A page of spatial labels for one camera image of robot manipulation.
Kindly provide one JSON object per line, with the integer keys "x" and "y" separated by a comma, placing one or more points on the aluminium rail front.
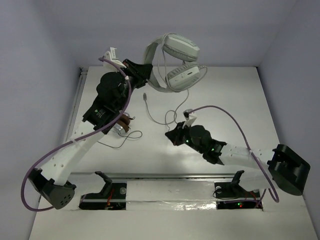
{"x": 167, "y": 176}

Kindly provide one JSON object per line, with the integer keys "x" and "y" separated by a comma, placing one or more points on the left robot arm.
{"x": 49, "y": 175}

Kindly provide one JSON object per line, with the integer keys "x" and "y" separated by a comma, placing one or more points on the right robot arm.
{"x": 280, "y": 167}

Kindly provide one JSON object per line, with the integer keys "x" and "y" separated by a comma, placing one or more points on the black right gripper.
{"x": 176, "y": 135}

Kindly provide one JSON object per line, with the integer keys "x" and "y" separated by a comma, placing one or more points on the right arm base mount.
{"x": 231, "y": 196}

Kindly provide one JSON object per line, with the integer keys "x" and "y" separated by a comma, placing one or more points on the brown over-ear headphones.
{"x": 122, "y": 126}

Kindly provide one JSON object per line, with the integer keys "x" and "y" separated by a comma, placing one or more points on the white over-ear headphones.
{"x": 174, "y": 63}

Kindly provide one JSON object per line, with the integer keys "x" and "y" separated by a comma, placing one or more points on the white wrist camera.
{"x": 190, "y": 118}
{"x": 110, "y": 55}

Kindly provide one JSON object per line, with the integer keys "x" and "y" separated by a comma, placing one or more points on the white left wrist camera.
{"x": 110, "y": 55}

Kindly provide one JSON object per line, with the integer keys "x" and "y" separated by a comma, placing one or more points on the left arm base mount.
{"x": 111, "y": 197}

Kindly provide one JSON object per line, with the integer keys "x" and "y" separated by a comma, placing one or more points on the aluminium rail left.
{"x": 83, "y": 71}

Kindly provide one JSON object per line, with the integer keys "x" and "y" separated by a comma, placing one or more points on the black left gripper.
{"x": 138, "y": 72}

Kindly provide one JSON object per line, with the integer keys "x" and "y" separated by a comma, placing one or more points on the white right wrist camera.
{"x": 190, "y": 118}

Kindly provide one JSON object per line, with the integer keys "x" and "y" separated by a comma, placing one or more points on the aluminium rail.
{"x": 83, "y": 71}
{"x": 167, "y": 176}

